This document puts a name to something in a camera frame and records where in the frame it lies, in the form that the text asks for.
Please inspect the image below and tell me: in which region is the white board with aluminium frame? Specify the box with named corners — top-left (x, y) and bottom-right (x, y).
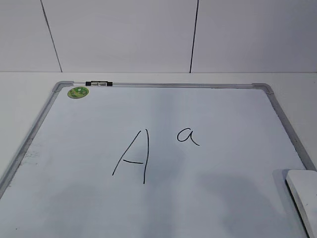
top-left (0, 81), bottom-right (316, 238)

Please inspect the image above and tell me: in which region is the black and clear frame clip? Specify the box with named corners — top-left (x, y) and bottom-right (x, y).
top-left (85, 81), bottom-right (113, 87)

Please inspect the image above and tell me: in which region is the round green magnet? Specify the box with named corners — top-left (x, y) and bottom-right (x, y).
top-left (67, 87), bottom-right (89, 99)

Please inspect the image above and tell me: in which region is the white board eraser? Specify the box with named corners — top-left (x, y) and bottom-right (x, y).
top-left (286, 170), bottom-right (317, 238)

